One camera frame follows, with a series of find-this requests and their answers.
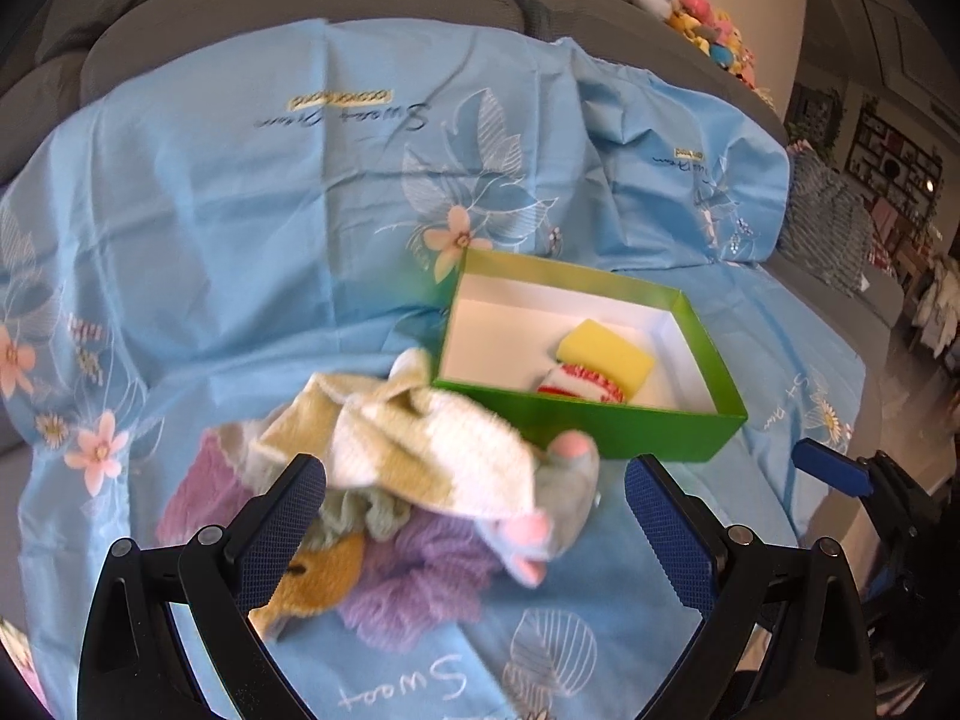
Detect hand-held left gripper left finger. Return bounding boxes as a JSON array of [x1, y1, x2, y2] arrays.
[[77, 454, 327, 720]]

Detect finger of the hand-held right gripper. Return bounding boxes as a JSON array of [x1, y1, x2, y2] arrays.
[[793, 438, 946, 541]]

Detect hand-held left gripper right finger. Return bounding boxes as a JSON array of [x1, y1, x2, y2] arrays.
[[624, 454, 878, 720]]

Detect yellow spotted plush toy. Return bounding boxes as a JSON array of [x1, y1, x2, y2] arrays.
[[247, 536, 368, 642]]

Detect grey plush mouse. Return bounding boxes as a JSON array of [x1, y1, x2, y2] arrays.
[[480, 431, 601, 587]]

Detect green cardboard box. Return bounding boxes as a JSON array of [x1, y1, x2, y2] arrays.
[[433, 246, 749, 462]]

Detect white and yellow towel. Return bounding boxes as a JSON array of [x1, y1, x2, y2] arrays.
[[251, 349, 537, 518]]

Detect pink towel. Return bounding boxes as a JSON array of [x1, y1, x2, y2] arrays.
[[156, 439, 263, 548]]

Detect green fuzzy cloth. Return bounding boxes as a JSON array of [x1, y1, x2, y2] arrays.
[[315, 487, 413, 545]]

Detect purple knit cloth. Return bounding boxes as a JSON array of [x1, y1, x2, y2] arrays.
[[337, 510, 511, 650]]

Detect red white striped sock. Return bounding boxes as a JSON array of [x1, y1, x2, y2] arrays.
[[536, 364, 627, 406]]

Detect white fabric heap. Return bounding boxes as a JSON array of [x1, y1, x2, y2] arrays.
[[911, 255, 960, 361]]

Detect yellow sponge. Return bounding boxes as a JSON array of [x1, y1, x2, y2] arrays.
[[556, 320, 655, 398]]

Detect grey checked cushion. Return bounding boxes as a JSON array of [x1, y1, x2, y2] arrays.
[[776, 146, 875, 297]]

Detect blue floral printed sheet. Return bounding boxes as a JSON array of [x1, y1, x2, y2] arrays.
[[0, 15, 871, 720]]

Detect pile of colourful plush toys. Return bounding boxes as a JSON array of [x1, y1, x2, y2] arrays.
[[619, 0, 758, 87]]

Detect dark wall shelf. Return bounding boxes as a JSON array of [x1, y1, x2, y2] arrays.
[[847, 109, 942, 200]]

